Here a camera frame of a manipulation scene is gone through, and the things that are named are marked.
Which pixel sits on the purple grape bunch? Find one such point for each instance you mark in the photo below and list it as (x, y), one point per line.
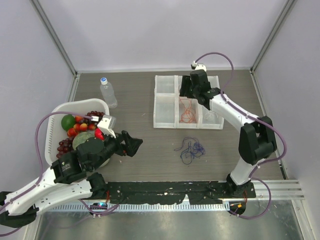
(96, 117)

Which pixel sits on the red apple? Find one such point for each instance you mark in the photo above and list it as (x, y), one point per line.
(99, 134)

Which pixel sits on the white slotted cable duct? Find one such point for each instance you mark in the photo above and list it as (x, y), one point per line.
(182, 207)

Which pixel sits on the clear plastic water bottle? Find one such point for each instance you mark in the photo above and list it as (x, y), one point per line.
(108, 93)

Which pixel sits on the white six-compartment organizer tray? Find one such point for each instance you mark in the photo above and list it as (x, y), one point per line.
(174, 112)

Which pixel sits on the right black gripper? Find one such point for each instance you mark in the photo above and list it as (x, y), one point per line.
(186, 82)

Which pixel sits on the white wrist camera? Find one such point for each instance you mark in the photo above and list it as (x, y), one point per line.
(198, 66)
(106, 125)

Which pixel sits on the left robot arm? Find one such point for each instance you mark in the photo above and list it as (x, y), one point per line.
(71, 177)

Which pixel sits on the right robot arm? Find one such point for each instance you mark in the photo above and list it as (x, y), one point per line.
(257, 139)

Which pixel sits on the white fruit basket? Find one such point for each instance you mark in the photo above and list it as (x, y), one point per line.
(55, 133)

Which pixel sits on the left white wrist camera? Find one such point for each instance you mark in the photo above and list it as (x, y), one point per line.
(106, 125)

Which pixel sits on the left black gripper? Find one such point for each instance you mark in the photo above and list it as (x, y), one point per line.
(132, 145)

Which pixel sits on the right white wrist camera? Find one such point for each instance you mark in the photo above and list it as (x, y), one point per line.
(198, 66)

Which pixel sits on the green lime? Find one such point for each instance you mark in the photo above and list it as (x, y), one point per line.
(67, 122)

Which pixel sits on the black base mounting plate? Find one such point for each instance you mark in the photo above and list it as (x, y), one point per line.
(173, 192)

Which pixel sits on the green melon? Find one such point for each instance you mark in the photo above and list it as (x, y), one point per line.
(80, 139)

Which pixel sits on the dark red grape bunch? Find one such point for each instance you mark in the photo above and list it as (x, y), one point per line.
(64, 146)

